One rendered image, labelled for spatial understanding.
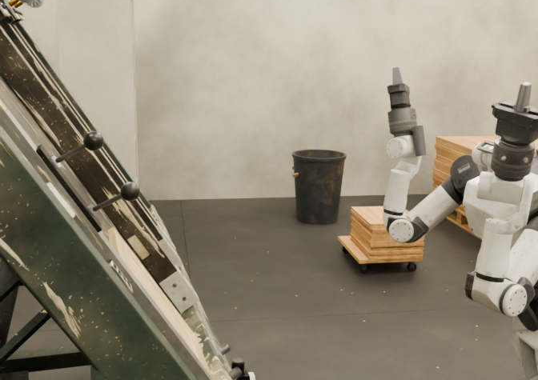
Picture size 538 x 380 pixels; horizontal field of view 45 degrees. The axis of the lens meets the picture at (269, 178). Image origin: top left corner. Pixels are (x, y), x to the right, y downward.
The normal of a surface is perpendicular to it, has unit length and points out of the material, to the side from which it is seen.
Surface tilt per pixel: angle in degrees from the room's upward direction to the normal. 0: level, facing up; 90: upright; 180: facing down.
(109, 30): 90
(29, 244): 90
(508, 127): 102
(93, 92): 90
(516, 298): 90
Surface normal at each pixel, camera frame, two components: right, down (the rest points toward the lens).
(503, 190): -0.37, 0.44
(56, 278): 0.28, 0.21
